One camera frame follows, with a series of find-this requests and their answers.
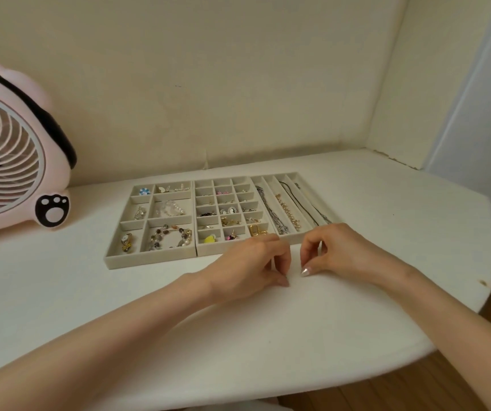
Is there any white table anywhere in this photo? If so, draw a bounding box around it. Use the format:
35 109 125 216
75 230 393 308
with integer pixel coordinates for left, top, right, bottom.
0 148 491 411

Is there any person's right forearm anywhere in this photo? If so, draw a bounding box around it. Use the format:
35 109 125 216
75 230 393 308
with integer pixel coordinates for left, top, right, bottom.
393 265 491 411

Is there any grey bracelet tray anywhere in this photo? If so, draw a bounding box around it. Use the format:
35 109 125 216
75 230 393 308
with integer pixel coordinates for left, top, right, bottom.
104 180 198 270

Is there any brown stone bead bracelet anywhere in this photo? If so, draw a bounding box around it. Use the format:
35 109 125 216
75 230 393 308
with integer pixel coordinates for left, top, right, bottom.
149 225 193 251

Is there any small pearl bead necklace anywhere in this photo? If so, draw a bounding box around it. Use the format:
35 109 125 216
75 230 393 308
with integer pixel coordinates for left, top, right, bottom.
275 193 302 231

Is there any person's left hand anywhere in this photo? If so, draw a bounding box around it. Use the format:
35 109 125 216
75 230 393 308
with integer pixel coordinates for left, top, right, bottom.
193 233 292 304

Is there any white door panel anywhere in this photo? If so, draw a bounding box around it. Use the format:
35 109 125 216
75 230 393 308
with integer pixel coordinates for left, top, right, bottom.
425 0 491 206

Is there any grey necklace tray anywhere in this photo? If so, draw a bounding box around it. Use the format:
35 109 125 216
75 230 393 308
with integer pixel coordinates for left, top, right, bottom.
250 171 344 243

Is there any white pearl bead bracelet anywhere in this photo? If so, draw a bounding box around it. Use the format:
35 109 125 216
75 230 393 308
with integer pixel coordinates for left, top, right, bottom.
154 200 185 217

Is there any grey earring grid tray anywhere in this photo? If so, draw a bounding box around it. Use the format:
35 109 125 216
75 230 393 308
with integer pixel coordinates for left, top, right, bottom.
193 176 281 257

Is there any brown cord necklace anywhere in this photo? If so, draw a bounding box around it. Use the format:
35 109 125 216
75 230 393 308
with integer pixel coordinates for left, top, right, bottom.
280 180 321 227

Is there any person's right hand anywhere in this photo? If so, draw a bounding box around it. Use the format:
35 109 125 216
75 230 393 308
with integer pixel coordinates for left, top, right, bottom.
300 222 417 289

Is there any person's left forearm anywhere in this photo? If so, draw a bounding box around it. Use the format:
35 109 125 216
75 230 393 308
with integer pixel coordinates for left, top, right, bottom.
0 271 212 411

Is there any pink animal-shaped desk fan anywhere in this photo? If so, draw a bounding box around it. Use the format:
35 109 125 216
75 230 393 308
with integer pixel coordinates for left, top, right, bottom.
0 47 78 253

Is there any silver chain necklace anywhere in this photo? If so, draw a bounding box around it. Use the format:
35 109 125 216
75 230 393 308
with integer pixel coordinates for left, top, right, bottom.
255 186 290 235

